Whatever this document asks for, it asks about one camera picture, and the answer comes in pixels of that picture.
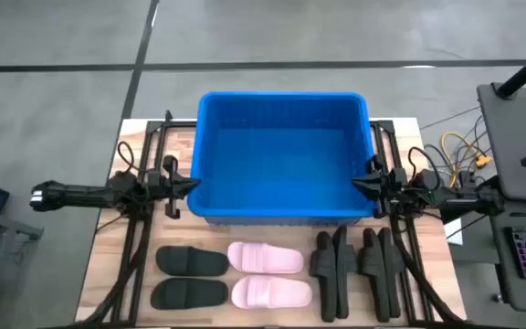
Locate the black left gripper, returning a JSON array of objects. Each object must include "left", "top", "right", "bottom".
[{"left": 147, "top": 154, "right": 201, "bottom": 219}]

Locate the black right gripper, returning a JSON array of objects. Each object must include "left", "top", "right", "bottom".
[{"left": 352, "top": 154, "right": 408, "bottom": 218}]

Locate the pink slide sandal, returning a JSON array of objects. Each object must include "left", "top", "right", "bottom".
[
  {"left": 230, "top": 274, "right": 314, "bottom": 310},
  {"left": 226, "top": 241, "right": 305, "bottom": 275}
]

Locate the blue plastic bin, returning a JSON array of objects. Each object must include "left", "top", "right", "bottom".
[{"left": 186, "top": 90, "right": 379, "bottom": 228}]

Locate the white paper sheet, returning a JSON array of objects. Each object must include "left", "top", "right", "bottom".
[{"left": 444, "top": 218, "right": 466, "bottom": 247}]

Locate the grey desk shelf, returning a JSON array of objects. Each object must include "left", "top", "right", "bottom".
[{"left": 476, "top": 81, "right": 526, "bottom": 203}]

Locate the grey desk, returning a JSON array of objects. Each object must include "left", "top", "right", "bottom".
[{"left": 489, "top": 200, "right": 526, "bottom": 316}]

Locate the black round pole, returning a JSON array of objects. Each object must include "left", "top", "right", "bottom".
[{"left": 494, "top": 39, "right": 526, "bottom": 100}]

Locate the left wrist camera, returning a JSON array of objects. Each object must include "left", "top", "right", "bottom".
[{"left": 147, "top": 167, "right": 168, "bottom": 191}]

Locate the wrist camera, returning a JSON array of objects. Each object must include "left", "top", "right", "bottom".
[
  {"left": 388, "top": 166, "right": 409, "bottom": 192},
  {"left": 147, "top": 167, "right": 168, "bottom": 191}
]

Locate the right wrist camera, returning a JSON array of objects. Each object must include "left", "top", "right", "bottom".
[{"left": 388, "top": 166, "right": 409, "bottom": 192}]

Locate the black metal frame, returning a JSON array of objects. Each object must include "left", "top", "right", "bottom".
[
  {"left": 78, "top": 109, "right": 200, "bottom": 328},
  {"left": 368, "top": 119, "right": 468, "bottom": 328}
]

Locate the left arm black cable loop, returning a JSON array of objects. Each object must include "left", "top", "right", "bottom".
[{"left": 116, "top": 140, "right": 151, "bottom": 177}]

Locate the black corrugated cable conduit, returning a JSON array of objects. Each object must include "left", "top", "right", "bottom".
[
  {"left": 79, "top": 212, "right": 153, "bottom": 326},
  {"left": 388, "top": 212, "right": 463, "bottom": 326}
]

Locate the black cable tangle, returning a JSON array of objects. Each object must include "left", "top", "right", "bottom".
[{"left": 425, "top": 113, "right": 493, "bottom": 189}]

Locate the thin black floor cable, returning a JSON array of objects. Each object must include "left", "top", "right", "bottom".
[{"left": 420, "top": 105, "right": 481, "bottom": 132}]

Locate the yellow cable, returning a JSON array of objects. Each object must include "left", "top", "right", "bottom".
[{"left": 440, "top": 131, "right": 493, "bottom": 188}]

